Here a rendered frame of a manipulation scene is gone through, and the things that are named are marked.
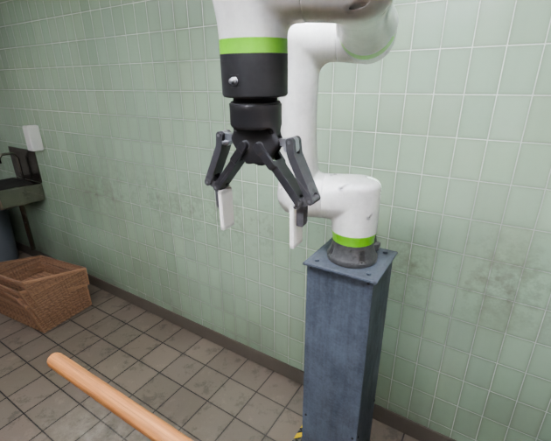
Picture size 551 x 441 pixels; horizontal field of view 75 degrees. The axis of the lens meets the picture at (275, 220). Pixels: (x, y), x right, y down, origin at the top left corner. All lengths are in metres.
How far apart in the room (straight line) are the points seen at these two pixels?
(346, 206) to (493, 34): 0.79
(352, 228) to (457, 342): 0.96
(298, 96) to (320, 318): 0.64
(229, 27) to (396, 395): 1.89
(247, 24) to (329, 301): 0.80
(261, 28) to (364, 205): 0.61
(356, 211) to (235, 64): 0.60
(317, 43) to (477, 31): 0.73
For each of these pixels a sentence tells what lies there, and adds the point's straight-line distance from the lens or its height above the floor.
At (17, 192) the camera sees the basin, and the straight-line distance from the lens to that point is 3.70.
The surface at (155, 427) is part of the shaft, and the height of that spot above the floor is 1.20.
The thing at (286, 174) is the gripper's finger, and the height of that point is 1.57.
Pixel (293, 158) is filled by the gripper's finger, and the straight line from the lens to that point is 0.50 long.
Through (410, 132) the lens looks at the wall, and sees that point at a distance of 1.52.
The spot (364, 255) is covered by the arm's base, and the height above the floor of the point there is 1.23.
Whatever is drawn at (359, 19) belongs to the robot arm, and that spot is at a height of 1.76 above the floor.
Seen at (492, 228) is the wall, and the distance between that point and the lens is 1.56.
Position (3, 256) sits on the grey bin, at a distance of 4.46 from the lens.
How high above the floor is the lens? 1.69
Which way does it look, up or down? 21 degrees down
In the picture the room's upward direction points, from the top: straight up
